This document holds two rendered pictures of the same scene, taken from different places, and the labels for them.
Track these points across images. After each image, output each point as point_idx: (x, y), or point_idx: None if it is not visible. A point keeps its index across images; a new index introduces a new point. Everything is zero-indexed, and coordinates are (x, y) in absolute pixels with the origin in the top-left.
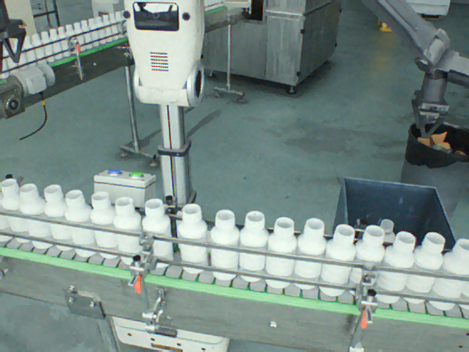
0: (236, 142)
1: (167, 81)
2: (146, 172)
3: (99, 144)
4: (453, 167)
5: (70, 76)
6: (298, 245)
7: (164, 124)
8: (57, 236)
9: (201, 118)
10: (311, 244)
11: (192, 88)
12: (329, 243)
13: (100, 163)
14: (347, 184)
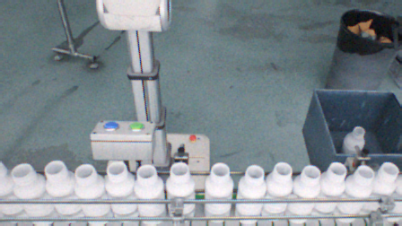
0: (172, 34)
1: (138, 8)
2: (89, 74)
3: (27, 47)
4: (381, 53)
5: None
6: (321, 188)
7: (134, 49)
8: (65, 212)
9: None
10: (336, 186)
11: (165, 13)
12: (348, 182)
13: (33, 68)
14: (318, 95)
